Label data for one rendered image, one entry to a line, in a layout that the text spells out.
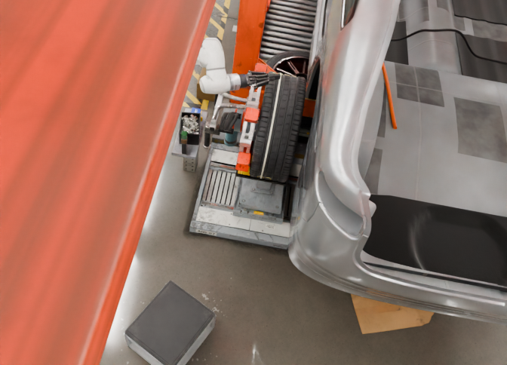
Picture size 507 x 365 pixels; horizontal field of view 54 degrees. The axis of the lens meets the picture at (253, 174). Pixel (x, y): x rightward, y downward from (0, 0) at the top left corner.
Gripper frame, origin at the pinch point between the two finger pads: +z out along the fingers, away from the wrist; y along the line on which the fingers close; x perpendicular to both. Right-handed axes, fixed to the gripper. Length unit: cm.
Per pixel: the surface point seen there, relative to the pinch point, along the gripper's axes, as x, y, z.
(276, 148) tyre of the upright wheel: -26.6, 29.4, -3.7
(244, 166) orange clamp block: -39, 29, -21
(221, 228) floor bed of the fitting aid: -118, 24, -28
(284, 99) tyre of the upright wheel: -9.4, 8.7, 5.1
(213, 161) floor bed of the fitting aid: -126, -39, -18
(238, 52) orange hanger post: -28, -53, -3
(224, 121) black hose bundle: -25.1, 5.8, -27.9
